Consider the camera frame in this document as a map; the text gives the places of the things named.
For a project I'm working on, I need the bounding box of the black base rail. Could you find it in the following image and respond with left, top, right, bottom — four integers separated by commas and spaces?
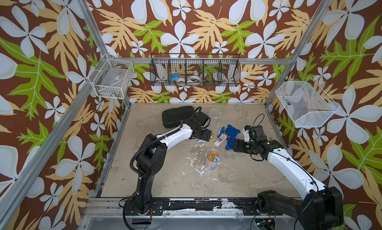
123, 197, 284, 216

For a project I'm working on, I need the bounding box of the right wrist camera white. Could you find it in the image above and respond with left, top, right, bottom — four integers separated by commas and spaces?
243, 130, 250, 142

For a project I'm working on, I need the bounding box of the blue tape roll in basket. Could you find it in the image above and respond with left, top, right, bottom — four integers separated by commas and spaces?
170, 72, 180, 82

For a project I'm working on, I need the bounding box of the blue lid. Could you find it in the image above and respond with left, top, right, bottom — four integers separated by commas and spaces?
225, 137, 236, 151
225, 124, 241, 138

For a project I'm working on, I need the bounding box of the white bottle barcode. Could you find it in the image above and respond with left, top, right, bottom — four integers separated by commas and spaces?
210, 151, 219, 157

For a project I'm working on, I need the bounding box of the black wire basket back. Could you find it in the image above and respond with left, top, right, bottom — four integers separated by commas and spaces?
149, 53, 241, 87

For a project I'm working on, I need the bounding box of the white wire basket left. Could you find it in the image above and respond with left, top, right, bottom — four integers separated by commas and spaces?
89, 58, 135, 99

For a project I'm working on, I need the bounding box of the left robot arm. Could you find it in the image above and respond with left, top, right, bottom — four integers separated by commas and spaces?
122, 107, 212, 230

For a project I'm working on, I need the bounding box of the clear cup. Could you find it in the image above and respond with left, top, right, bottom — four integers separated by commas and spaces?
206, 149, 220, 170
209, 108, 221, 129

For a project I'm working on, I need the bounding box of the blue lid lower right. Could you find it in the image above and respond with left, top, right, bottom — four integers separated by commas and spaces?
225, 137, 236, 151

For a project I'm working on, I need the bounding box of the black plastic tool case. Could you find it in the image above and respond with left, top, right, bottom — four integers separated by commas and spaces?
162, 106, 195, 128

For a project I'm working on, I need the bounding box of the white tape roll in basket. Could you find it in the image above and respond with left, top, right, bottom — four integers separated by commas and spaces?
188, 75, 202, 83

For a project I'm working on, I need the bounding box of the blue lid upper right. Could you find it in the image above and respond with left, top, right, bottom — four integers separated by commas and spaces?
225, 124, 241, 138

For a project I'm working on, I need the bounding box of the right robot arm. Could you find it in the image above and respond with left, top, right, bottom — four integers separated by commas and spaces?
232, 125, 344, 230

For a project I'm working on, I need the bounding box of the white mesh basket right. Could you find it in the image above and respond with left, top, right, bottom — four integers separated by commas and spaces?
276, 78, 340, 128

